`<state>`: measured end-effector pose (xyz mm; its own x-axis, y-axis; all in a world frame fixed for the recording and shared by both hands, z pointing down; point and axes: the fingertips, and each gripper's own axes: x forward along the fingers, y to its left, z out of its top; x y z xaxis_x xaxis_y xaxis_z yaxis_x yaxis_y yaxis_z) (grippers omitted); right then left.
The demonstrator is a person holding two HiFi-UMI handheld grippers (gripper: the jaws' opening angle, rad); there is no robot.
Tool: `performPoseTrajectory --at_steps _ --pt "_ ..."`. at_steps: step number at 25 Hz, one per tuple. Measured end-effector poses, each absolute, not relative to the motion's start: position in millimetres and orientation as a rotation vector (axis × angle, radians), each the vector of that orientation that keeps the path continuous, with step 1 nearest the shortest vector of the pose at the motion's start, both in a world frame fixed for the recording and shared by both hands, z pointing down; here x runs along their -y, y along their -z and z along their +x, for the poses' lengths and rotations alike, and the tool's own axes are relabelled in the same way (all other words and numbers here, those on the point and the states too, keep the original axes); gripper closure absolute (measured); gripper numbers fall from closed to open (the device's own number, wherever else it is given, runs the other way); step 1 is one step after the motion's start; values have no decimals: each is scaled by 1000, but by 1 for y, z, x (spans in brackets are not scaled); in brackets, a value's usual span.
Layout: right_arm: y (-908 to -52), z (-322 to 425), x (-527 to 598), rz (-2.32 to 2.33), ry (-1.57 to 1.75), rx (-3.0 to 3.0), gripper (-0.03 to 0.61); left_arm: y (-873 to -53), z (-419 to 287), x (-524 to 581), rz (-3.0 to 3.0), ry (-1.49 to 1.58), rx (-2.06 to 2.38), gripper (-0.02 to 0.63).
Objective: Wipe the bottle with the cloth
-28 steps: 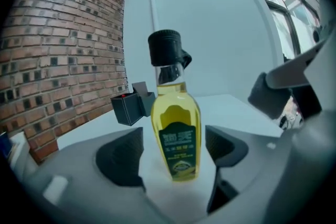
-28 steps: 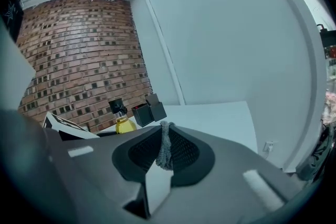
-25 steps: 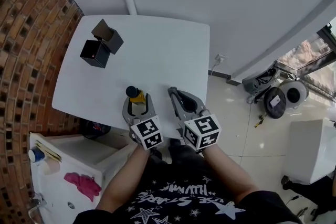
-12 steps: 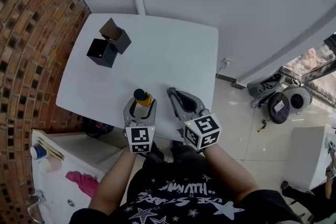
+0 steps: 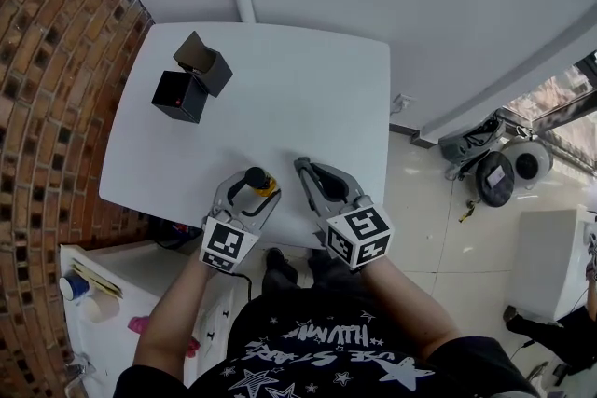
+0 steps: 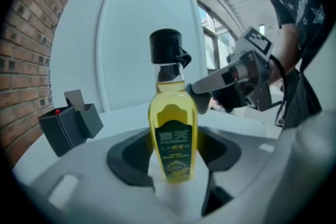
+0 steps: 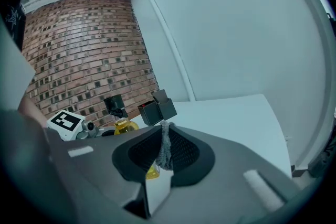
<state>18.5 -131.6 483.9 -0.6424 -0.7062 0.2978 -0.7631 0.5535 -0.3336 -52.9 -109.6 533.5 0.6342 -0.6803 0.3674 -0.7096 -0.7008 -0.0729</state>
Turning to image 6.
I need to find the black framed window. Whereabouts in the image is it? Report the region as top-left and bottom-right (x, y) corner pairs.
(196, 0), (237, 69)

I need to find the yellow oil bottle black cap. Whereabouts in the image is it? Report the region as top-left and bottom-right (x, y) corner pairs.
(148, 29), (199, 185)

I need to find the person's right forearm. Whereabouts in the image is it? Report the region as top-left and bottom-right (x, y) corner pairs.
(269, 23), (307, 85)

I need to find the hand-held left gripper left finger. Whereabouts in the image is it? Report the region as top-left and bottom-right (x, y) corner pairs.
(27, 127), (159, 224)

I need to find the black box with raised lid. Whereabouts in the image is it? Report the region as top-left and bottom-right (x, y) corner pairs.
(64, 89), (104, 140)

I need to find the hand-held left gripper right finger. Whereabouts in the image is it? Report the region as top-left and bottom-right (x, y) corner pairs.
(198, 125), (280, 224)

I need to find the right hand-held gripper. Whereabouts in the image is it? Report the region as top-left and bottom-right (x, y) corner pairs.
(184, 25), (281, 113)

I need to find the white vertical wall pipe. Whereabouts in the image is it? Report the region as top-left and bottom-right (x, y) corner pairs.
(95, 0), (126, 114)

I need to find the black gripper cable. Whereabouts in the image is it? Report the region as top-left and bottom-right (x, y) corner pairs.
(269, 54), (287, 127)

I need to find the black square open box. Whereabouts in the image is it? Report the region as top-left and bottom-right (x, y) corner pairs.
(37, 105), (88, 158)

